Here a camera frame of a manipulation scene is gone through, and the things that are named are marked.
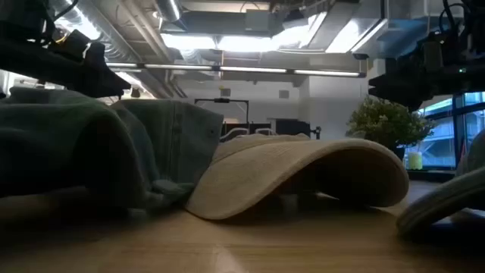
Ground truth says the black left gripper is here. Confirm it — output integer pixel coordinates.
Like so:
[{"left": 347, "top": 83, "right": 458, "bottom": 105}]
[{"left": 0, "top": 39, "right": 132, "bottom": 99}]

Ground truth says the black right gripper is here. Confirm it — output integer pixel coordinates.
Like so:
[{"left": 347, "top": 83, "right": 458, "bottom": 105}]
[{"left": 368, "top": 33, "right": 485, "bottom": 111}]

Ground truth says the dark green denim baseball cap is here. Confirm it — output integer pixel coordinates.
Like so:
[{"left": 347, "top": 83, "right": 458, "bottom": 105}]
[
  {"left": 0, "top": 86, "right": 160, "bottom": 212},
  {"left": 395, "top": 165, "right": 485, "bottom": 238},
  {"left": 111, "top": 98, "right": 225, "bottom": 208}
]

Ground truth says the beige cotton baseball cap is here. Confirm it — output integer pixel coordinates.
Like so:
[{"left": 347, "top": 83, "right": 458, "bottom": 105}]
[
  {"left": 453, "top": 128, "right": 485, "bottom": 177},
  {"left": 184, "top": 132, "right": 411, "bottom": 221}
]

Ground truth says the green potted plant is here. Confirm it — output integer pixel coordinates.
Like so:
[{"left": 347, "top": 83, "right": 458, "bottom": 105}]
[{"left": 345, "top": 95, "right": 437, "bottom": 160}]

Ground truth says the yellow-green cup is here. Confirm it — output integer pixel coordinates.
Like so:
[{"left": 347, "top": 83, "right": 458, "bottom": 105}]
[{"left": 406, "top": 151, "right": 424, "bottom": 171}]

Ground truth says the long linear ceiling light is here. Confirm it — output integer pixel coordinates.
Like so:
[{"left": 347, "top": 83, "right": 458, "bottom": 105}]
[{"left": 105, "top": 62, "right": 368, "bottom": 79}]

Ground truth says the black ceiling cord reel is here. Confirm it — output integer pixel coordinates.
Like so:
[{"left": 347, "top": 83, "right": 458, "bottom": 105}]
[{"left": 51, "top": 27, "right": 73, "bottom": 46}]

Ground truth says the black window frame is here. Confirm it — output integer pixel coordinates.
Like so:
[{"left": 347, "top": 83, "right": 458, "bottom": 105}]
[{"left": 401, "top": 90, "right": 485, "bottom": 171}]

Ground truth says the silver rectangular ventilation duct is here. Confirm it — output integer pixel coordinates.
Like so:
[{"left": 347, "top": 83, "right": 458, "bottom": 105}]
[{"left": 325, "top": 0, "right": 429, "bottom": 58}]

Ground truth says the black background rig frame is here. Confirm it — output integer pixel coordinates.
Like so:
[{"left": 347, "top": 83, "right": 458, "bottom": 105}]
[{"left": 194, "top": 97, "right": 250, "bottom": 126}]

